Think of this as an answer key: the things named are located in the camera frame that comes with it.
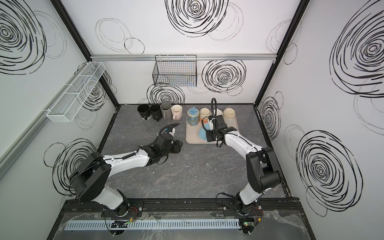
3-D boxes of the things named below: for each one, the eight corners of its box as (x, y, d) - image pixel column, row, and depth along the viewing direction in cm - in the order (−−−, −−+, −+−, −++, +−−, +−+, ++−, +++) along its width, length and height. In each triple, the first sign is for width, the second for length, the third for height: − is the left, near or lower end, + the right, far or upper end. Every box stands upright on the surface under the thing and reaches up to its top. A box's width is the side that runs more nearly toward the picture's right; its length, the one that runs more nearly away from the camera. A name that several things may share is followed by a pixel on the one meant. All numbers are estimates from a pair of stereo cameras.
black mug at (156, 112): (151, 121, 111) (148, 112, 103) (153, 113, 116) (150, 104, 108) (161, 121, 111) (159, 112, 103) (163, 113, 116) (160, 104, 108)
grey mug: (161, 122, 110) (158, 113, 102) (163, 112, 117) (160, 102, 109) (171, 122, 110) (169, 113, 102) (172, 112, 117) (171, 102, 109)
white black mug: (140, 123, 110) (135, 113, 102) (142, 113, 116) (139, 104, 108) (150, 123, 110) (146, 113, 102) (152, 113, 116) (149, 104, 108)
